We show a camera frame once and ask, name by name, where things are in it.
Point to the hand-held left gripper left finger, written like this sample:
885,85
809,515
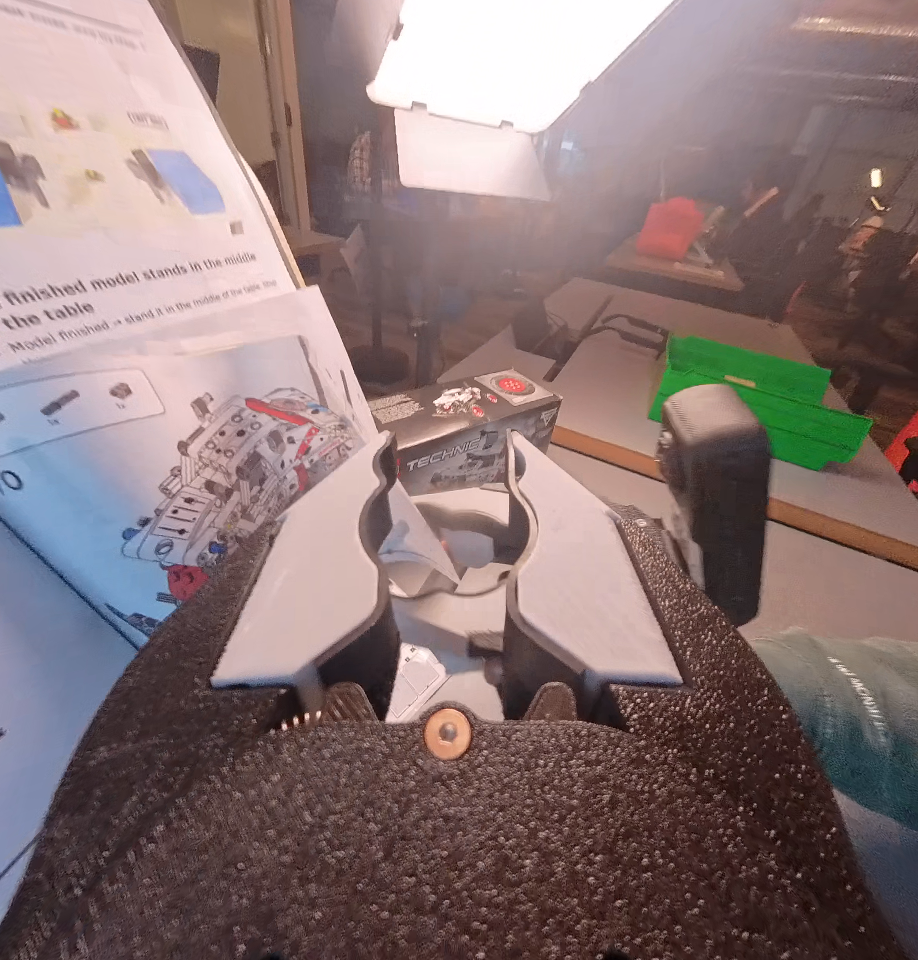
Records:
302,593

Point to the white book stand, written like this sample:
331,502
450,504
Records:
459,600

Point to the lego instruction booklet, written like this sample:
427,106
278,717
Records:
129,450

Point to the printed instruction sheet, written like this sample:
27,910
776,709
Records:
99,180

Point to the green plastic bin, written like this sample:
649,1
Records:
759,398

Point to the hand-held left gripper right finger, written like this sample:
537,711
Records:
587,593

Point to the person's right forearm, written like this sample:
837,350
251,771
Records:
857,720

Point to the lego set box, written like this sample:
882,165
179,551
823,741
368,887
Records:
459,428

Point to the bright studio light panel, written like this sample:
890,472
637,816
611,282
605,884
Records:
504,60

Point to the red plastic bin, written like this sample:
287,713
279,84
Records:
669,228

